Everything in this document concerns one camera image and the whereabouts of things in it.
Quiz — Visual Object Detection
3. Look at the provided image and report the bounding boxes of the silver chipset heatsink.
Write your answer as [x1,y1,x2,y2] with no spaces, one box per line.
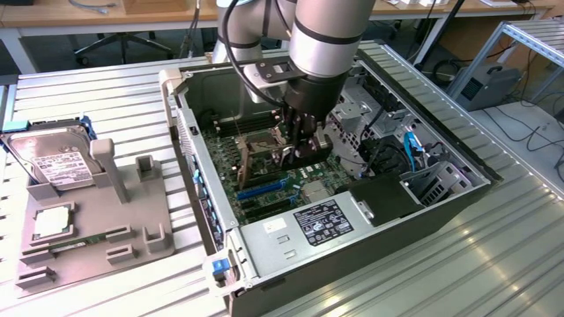
[301,183,329,202]

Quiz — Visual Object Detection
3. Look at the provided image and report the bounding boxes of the open black PC case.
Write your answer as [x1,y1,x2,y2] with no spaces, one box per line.
[157,48,502,317]

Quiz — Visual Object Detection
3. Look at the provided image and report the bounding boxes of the silver CPU chip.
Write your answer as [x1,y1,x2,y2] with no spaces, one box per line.
[31,207,74,237]

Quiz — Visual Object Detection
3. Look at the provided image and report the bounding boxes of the black RAM slot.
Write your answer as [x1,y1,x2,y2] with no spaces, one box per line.
[215,120,282,138]
[213,112,279,128]

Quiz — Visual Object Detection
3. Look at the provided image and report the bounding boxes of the black floor cables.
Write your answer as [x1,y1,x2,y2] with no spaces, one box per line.
[479,98,564,156]

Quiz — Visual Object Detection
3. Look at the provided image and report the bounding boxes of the grey metal drive cage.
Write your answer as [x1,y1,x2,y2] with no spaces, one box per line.
[327,81,397,172]

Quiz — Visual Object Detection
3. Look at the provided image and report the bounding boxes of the grey unit with handle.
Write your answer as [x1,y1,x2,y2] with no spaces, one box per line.
[447,64,523,112]

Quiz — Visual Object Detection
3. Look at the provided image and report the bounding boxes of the green motherboard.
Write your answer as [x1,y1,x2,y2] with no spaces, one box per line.
[199,110,353,225]

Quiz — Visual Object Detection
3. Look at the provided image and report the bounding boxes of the black cable coil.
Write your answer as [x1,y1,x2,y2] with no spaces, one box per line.
[433,59,458,83]

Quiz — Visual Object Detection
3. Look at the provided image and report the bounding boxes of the black power wire bundle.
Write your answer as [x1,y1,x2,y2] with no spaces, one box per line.
[358,127,413,176]

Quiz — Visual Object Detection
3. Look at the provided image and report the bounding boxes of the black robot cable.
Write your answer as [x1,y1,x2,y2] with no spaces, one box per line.
[218,0,287,107]

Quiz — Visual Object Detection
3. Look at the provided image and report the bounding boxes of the black plastic air shroud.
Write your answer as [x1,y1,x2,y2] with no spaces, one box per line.
[335,173,426,227]

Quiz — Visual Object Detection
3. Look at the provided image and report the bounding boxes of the grey-blue network cable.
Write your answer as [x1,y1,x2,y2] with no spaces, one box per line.
[69,0,118,14]

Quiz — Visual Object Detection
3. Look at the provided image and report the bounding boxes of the grey perforated disk bay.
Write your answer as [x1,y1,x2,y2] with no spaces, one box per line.
[399,161,474,207]

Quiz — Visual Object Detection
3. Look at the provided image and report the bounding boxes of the grey power supply unit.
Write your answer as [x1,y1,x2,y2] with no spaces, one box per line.
[239,191,379,278]

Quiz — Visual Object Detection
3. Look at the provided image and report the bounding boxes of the CPU socket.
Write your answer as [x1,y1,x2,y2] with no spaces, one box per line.
[242,130,285,155]

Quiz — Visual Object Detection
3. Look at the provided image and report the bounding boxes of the blue data wire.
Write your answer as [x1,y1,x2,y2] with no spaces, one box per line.
[402,131,426,174]

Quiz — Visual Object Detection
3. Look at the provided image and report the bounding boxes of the brown cardboard box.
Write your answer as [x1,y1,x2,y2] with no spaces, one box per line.
[122,0,187,15]

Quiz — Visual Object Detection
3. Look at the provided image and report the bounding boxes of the aluminium frame slat table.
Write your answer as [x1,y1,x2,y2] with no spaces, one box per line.
[446,19,564,110]

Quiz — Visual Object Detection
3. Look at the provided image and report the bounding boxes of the grey plastic parts rack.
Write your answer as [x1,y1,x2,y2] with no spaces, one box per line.
[11,138,177,298]

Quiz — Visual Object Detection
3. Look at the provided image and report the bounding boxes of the black expansion slot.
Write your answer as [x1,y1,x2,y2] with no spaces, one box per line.
[242,199,294,221]

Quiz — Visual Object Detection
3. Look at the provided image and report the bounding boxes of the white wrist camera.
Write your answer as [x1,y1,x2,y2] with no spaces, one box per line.
[242,60,307,104]

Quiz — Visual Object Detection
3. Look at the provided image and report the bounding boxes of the thin metal locking lever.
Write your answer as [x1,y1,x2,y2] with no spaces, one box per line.
[230,110,247,146]

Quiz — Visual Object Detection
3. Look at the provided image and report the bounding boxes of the green RAM stick bare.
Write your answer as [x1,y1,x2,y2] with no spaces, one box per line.
[45,232,110,255]

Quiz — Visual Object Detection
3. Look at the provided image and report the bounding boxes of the hard disk with blue carrier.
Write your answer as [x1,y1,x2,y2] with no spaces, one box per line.
[0,114,97,192]

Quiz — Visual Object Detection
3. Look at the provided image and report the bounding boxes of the wooden desk with white legs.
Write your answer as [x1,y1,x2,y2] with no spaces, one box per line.
[0,0,221,75]

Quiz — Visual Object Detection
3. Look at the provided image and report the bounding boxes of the graphics card with metal bracket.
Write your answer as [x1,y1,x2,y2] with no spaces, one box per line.
[234,135,331,191]

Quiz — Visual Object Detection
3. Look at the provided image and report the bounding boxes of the small black chair base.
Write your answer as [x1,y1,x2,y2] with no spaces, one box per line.
[369,19,401,40]

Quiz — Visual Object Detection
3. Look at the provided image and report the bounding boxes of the long wooden desk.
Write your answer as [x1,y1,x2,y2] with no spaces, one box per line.
[371,0,554,65]

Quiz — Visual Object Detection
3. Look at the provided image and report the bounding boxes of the black office chair base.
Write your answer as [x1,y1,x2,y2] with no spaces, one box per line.
[71,31,173,65]

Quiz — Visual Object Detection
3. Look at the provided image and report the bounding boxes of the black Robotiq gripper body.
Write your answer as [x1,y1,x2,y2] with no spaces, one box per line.
[283,74,349,118]

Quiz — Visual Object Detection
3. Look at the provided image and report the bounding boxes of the blue expansion slot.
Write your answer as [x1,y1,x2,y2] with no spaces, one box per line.
[235,182,283,201]

